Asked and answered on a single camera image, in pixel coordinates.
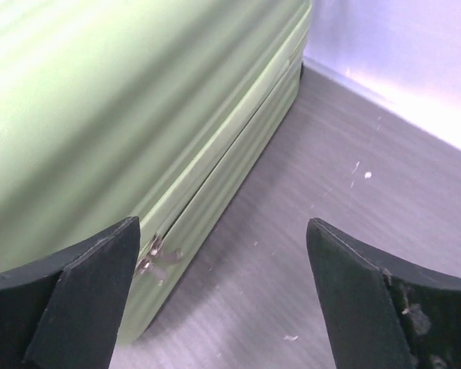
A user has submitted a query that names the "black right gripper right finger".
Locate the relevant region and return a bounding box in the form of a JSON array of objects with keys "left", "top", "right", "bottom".
[{"left": 307, "top": 218, "right": 461, "bottom": 369}]

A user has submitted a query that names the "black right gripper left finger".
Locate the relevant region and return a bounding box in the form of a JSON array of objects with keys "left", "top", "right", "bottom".
[{"left": 0, "top": 217, "right": 141, "bottom": 369}]

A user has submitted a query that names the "silver zipper pull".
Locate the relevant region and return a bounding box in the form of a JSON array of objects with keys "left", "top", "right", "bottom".
[
  {"left": 148, "top": 234, "right": 183, "bottom": 264},
  {"left": 134, "top": 258, "right": 168, "bottom": 286}
]

